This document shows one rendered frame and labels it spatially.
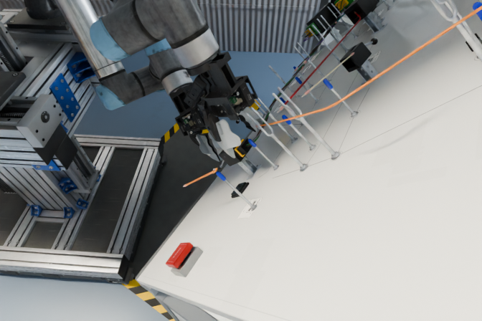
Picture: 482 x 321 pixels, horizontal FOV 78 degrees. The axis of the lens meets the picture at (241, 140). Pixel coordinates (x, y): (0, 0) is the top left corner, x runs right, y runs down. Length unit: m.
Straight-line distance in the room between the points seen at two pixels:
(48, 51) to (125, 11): 0.84
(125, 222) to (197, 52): 1.33
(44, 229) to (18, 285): 0.34
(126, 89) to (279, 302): 0.68
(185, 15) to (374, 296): 0.44
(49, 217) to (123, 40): 1.50
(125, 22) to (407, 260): 0.49
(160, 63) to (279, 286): 0.61
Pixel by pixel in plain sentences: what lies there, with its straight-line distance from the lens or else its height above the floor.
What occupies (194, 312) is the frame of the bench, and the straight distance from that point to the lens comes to 0.92.
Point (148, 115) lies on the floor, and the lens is 2.54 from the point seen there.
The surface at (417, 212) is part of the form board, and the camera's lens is 0.32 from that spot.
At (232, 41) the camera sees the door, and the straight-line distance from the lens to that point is 3.11.
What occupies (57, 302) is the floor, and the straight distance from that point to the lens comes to 1.97.
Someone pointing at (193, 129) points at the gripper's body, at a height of 1.15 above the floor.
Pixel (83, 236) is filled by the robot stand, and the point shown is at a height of 0.21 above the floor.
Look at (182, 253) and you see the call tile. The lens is 0.60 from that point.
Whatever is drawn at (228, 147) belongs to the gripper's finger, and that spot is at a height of 1.23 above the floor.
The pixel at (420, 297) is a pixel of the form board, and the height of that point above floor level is 1.46.
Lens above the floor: 1.69
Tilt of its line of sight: 49 degrees down
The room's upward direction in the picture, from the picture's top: straight up
